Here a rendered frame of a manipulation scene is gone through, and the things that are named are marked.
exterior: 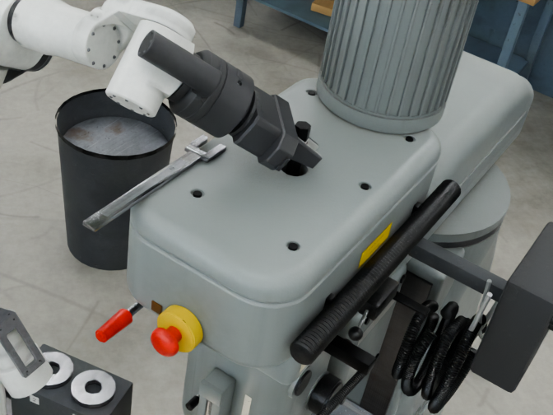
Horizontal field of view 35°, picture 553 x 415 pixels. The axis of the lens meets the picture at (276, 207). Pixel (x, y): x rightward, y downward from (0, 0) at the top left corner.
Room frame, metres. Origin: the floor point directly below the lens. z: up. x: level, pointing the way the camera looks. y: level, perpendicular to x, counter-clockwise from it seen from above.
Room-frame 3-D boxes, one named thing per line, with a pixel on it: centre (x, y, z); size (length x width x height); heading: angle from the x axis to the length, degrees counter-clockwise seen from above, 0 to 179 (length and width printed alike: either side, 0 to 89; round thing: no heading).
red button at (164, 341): (0.73, 0.10, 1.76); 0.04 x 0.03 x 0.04; 63
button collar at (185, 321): (0.75, 0.09, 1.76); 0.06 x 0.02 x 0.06; 63
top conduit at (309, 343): (0.92, -0.16, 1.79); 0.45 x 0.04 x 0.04; 153
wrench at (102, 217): (0.86, 0.15, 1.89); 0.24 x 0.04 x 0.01; 153
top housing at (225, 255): (0.97, -0.02, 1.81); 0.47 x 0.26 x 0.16; 153
